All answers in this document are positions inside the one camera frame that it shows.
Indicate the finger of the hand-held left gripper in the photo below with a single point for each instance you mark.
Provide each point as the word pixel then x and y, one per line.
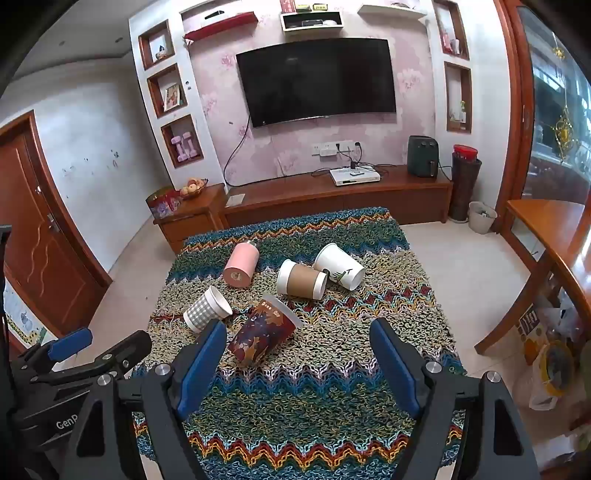
pixel 71 344
pixel 121 353

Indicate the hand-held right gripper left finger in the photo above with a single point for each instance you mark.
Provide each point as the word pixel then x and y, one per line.
pixel 199 369

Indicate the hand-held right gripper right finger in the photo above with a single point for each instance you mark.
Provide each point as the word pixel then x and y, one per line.
pixel 398 369

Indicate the dark patterned paper cup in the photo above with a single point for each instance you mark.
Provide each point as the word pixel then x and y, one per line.
pixel 261 334

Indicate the grey checked paper cup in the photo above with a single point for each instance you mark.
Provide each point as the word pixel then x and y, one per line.
pixel 205 311

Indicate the pink cup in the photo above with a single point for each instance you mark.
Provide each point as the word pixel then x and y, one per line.
pixel 240 267

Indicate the white cup with green print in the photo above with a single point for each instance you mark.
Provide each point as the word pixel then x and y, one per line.
pixel 339 269

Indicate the brown sleeve paper cup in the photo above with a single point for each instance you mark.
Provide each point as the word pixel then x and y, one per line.
pixel 302 280

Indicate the colourful knitted blanket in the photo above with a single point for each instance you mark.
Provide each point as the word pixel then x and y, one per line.
pixel 323 397

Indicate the brown wooden door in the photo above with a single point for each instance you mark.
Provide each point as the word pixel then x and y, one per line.
pixel 46 263

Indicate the printed carton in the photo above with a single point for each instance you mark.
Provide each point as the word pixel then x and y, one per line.
pixel 528 325

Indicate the white plastic bag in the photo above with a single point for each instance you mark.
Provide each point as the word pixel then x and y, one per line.
pixel 535 392

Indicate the small wooden side cabinet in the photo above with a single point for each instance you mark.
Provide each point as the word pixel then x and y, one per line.
pixel 194 224

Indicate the red printed gift box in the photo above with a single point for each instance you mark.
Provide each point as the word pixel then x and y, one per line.
pixel 162 204

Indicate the white paper sheet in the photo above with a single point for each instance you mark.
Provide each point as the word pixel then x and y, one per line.
pixel 235 200

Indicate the white waste bin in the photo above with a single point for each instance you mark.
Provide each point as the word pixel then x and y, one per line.
pixel 482 218

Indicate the bowl of fruit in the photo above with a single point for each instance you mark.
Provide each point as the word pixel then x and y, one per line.
pixel 191 188

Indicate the long wooden television cabinet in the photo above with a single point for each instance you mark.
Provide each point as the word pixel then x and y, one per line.
pixel 323 201

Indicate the dark woven cylinder stand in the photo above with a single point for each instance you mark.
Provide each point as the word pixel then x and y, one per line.
pixel 465 194

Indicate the white set-top box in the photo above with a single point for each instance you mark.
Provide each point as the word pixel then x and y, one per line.
pixel 353 177

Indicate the wooden table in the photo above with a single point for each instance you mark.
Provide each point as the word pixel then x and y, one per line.
pixel 547 224

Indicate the pink dumbbell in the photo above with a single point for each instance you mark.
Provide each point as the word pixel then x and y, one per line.
pixel 190 144
pixel 178 148

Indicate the dark green air fryer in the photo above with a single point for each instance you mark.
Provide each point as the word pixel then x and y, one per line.
pixel 422 157

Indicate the red lidded container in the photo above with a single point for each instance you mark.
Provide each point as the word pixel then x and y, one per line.
pixel 465 152

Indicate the framed picture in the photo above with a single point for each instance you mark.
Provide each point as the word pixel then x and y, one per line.
pixel 171 98

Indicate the small potted plant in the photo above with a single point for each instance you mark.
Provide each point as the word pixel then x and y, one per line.
pixel 459 113

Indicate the gold hanging ornament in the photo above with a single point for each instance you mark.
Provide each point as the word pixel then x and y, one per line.
pixel 562 131

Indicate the black flat television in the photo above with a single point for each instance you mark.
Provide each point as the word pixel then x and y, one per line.
pixel 318 78

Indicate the children's wall chart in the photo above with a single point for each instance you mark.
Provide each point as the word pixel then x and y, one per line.
pixel 23 318

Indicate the glass sliding door wooden frame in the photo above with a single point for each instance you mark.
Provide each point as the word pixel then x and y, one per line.
pixel 519 115

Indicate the red wall shelf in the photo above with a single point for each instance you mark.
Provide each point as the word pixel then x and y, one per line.
pixel 219 25

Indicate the white box wall shelf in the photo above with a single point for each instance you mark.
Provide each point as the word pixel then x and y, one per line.
pixel 311 27

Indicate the white flat wall shelf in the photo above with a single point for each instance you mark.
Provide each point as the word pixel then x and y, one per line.
pixel 392 9

